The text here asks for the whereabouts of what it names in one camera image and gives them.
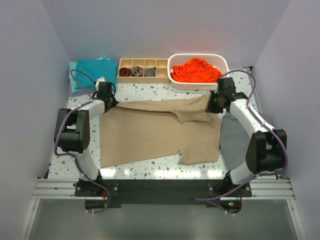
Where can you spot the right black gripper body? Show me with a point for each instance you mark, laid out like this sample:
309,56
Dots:
222,95

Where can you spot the beige t shirt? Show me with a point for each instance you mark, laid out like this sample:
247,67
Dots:
146,129

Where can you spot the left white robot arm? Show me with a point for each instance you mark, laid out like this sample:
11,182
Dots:
72,134

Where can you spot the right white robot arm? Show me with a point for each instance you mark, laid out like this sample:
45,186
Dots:
240,107

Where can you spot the folded teal t shirt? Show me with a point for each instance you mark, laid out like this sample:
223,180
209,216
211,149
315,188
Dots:
112,77

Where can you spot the red black rolled socks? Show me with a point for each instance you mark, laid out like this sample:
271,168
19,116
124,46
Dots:
125,72

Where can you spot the orange t shirt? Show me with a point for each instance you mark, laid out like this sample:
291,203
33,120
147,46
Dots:
197,70

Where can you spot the patterned rolled socks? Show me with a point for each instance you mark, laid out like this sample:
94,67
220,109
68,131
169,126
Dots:
137,71

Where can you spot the folded grey t shirt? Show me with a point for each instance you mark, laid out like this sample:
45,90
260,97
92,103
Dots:
232,142

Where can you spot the folded light turquoise shirt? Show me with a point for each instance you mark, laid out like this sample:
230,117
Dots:
87,71

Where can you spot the grey folded cloth piece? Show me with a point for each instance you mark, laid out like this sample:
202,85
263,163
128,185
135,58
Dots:
150,72

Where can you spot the wooden compartment organizer tray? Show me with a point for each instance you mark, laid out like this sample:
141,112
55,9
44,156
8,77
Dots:
160,64

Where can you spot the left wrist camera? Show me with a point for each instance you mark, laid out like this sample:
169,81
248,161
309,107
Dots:
99,80

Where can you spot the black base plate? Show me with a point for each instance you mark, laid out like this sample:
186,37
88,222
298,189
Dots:
113,193

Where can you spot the aluminium rail frame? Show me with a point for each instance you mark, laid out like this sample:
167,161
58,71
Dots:
55,213

